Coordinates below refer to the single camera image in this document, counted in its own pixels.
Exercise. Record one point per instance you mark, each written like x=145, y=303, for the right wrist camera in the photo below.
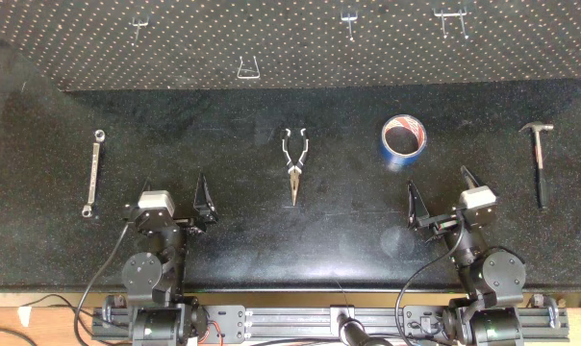
x=478, y=197

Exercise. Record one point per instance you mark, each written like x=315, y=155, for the white tape piece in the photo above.
x=24, y=314

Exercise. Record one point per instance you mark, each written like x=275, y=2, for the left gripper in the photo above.
x=182, y=223

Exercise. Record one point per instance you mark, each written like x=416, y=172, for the mounting rail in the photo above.
x=281, y=324

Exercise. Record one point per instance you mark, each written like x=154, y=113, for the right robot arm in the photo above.
x=504, y=276

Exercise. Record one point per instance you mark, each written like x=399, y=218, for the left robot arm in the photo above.
x=143, y=276

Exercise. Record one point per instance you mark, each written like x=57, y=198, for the metal hook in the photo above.
x=248, y=76
x=138, y=30
x=443, y=24
x=350, y=26

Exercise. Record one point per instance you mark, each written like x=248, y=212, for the wrench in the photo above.
x=94, y=173

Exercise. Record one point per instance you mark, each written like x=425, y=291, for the black pegboard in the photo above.
x=295, y=45

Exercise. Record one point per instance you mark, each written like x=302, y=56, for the black and white pliers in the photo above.
x=295, y=173

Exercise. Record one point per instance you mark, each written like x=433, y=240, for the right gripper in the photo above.
x=439, y=225

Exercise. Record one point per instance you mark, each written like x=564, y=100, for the hammer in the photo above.
x=539, y=154

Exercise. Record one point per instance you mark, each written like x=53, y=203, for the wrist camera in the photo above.
x=478, y=197
x=156, y=201

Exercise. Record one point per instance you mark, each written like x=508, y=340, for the roll of blue tape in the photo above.
x=402, y=158

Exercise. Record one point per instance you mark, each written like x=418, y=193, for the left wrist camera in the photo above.
x=156, y=201

